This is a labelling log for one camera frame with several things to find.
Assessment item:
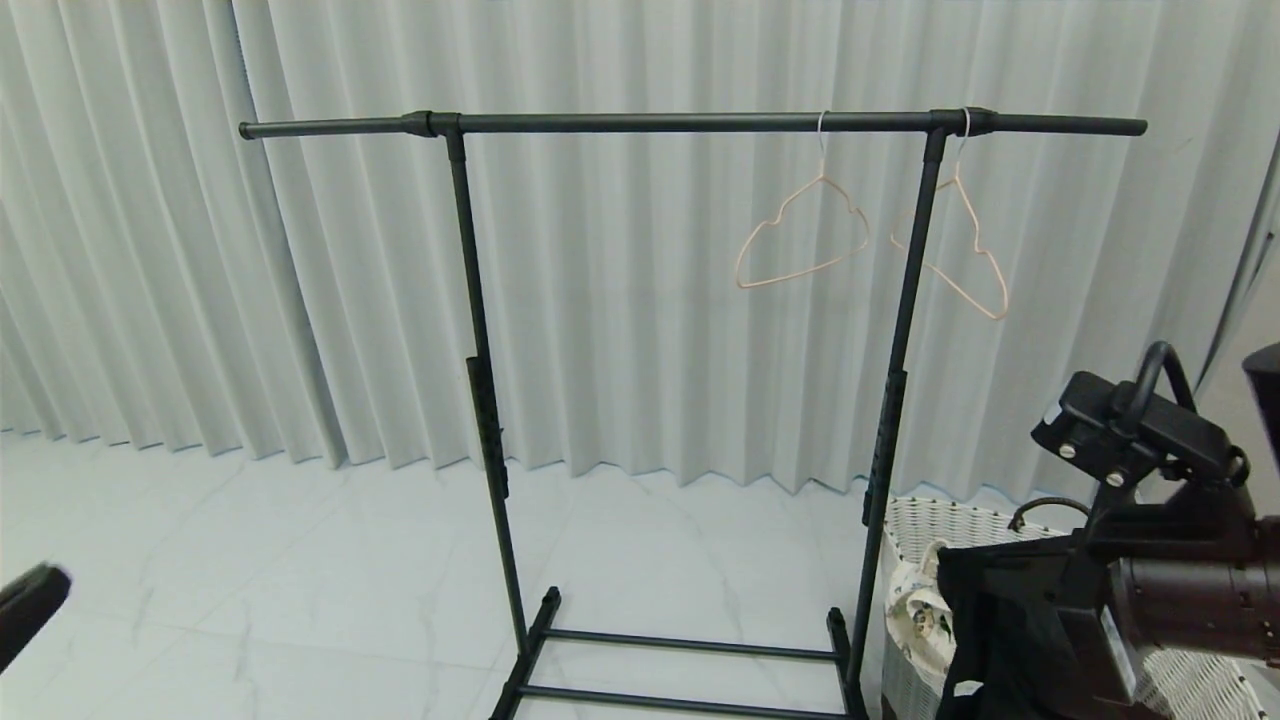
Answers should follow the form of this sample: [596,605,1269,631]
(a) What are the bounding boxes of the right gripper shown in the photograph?
[1062,515,1280,701]

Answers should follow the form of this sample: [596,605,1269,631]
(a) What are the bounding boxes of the pink clothes hanger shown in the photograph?
[891,108,1009,321]
[736,110,870,290]

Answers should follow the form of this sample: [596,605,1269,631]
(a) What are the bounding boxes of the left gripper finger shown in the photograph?
[0,563,73,671]

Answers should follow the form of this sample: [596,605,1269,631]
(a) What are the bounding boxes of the black clothes rack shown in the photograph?
[238,107,1148,720]

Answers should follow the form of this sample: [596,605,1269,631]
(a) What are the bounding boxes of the black garment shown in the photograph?
[937,545,1101,720]

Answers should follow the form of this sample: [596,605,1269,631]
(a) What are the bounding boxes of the white laundry basket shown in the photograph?
[880,497,1280,720]

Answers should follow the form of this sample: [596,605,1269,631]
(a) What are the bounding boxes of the cream printed garment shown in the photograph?
[886,540,959,683]

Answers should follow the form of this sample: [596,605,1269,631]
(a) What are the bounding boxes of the white curtain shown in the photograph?
[0,0,1280,503]

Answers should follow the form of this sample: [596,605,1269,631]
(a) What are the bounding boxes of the black cable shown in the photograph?
[1115,342,1197,441]

